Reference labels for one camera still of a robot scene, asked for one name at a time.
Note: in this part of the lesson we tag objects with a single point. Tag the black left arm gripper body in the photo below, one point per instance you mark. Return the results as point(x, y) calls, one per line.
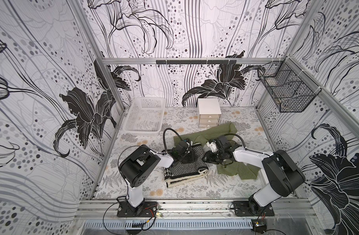
point(180, 156)

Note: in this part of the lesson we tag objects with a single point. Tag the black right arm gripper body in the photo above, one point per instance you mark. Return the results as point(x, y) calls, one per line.
point(213, 154)

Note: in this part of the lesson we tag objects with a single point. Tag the black white patterned knit scarf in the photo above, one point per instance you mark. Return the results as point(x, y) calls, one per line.
point(181, 173)

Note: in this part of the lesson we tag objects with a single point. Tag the white plastic perforated basket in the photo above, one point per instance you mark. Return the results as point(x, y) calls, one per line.
point(145, 116)

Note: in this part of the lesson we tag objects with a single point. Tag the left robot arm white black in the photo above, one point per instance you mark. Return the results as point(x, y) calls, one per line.
point(138, 166)

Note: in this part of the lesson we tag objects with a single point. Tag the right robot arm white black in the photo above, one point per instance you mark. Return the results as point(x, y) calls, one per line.
point(282, 173)

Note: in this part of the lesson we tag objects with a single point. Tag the white small drawer box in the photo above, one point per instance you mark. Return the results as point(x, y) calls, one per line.
point(209, 112)

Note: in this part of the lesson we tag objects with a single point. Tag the small black electronics box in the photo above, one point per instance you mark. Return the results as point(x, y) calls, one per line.
point(258, 227)

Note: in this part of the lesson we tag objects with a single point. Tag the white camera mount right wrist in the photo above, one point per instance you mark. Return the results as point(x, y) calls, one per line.
point(211, 146)

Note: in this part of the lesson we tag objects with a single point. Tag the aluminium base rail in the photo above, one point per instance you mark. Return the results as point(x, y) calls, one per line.
point(199, 208)

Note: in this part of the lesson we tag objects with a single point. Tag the white slotted cable duct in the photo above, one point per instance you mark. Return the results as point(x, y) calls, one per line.
point(170, 224)

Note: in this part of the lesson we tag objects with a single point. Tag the black hook rail on wall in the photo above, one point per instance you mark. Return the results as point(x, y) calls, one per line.
point(190, 62)

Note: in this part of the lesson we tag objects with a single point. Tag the black wire wall basket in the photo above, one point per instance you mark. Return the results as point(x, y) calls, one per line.
point(286, 87)

